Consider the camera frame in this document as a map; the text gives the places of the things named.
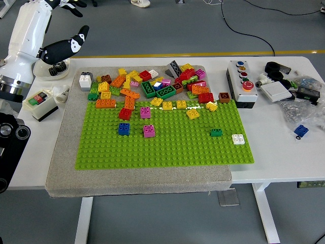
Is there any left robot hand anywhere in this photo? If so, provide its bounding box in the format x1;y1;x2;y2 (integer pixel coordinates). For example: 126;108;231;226
0;0;90;84

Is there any red building brick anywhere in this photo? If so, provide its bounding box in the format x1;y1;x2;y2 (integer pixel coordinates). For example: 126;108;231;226
198;93;215;104
186;80;207;91
177;69;198;81
118;108;133;120

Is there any grey building brick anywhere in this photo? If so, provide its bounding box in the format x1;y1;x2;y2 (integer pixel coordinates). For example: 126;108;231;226
80;71;94;92

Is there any tall white brick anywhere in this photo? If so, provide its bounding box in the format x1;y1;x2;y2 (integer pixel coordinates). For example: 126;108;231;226
79;74;92;88

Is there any orange building brick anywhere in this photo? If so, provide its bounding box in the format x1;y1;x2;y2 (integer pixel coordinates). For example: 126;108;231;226
111;75;126;87
191;84;211;95
124;96;136;110

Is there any orange eight-stud brick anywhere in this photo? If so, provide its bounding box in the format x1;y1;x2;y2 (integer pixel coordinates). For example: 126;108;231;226
95;98;117;109

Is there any long orange brick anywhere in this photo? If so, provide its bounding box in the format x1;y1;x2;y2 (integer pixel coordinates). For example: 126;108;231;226
120;88;141;99

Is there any upturned dark green brick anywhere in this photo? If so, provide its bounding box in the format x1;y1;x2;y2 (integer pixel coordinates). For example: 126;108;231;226
155;85;177;100
141;80;156;99

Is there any grey long brick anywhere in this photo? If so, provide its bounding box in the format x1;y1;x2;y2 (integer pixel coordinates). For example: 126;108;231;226
165;60;183;78

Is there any green studded baseplate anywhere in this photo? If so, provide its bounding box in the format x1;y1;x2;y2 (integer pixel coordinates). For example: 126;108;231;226
75;98;255;170

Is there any white plastic bowl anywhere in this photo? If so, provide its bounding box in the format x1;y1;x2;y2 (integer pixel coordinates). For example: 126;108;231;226
33;58;71;81

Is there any white pipe fitting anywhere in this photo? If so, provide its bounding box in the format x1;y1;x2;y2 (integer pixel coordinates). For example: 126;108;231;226
52;85;71;104
255;73;274;88

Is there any white table leg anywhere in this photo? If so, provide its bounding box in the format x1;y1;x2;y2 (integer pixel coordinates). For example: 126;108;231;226
252;182;281;244
74;196;94;244

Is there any grey-brown mat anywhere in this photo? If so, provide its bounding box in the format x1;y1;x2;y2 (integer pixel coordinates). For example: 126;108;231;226
45;65;233;198

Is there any white push-button control box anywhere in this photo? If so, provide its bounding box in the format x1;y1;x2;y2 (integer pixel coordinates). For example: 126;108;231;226
225;60;259;109

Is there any clear bag of screws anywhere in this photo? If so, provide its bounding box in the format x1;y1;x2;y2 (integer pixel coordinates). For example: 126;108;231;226
278;98;325;132

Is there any clear bag with blue parts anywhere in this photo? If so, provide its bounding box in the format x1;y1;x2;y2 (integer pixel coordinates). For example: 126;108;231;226
291;75;325;92

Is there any black power adapter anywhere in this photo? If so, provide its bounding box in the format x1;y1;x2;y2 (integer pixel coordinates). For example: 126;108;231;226
296;86;321;102

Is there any table height controller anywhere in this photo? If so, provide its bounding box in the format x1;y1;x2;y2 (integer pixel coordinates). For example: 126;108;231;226
297;180;325;189

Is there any white furniture frame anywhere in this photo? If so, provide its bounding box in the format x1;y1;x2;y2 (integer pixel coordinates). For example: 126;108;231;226
0;0;16;19

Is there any white red-green switch box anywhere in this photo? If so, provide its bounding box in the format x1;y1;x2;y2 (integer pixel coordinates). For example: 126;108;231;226
22;90;59;123

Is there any black floor cable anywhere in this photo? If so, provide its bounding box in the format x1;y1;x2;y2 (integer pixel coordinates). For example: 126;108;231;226
220;0;276;57
246;0;325;16

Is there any white wall switch plate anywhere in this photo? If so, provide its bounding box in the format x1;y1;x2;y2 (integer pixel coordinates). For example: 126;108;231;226
260;80;293;103

